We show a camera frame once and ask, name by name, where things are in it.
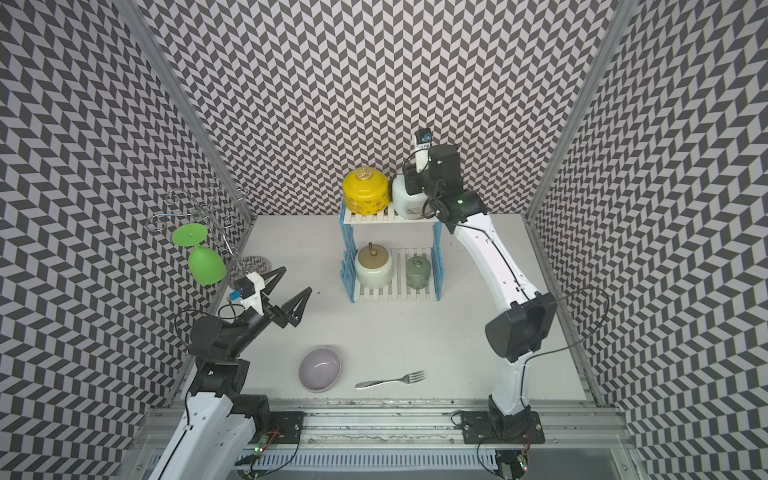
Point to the lilac bowl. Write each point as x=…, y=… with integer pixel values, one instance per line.
x=320, y=369

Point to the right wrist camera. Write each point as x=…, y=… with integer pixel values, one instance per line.
x=422, y=142

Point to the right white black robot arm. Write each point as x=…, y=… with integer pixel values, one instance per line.
x=524, y=314

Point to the cream canister with olive lid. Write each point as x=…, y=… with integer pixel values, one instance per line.
x=374, y=266

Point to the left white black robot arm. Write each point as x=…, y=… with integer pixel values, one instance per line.
x=219, y=419

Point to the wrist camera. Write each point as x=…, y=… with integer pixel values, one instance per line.
x=247, y=292
x=422, y=142

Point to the green plastic wine glass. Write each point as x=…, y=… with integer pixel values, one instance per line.
x=205, y=265

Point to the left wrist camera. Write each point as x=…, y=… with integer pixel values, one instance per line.
x=247, y=292

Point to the blue white two-tier shelf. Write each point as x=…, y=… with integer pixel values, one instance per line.
x=397, y=289

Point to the small green tea canister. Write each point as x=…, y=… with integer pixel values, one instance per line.
x=418, y=272

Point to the silver fork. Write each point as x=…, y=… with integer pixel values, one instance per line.
x=408, y=379

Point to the aluminium front rail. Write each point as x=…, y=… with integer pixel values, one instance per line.
x=428, y=424

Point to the metal wire glass rack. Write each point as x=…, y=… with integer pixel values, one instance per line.
x=190, y=208

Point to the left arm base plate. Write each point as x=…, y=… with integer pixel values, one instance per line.
x=286, y=426

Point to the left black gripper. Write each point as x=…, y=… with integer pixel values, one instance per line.
x=285, y=314

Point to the white pale blue tea canister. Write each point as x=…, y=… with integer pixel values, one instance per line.
x=407, y=206

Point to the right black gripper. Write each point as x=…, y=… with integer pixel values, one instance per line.
x=411, y=179

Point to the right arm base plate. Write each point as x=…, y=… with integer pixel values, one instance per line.
x=482, y=427

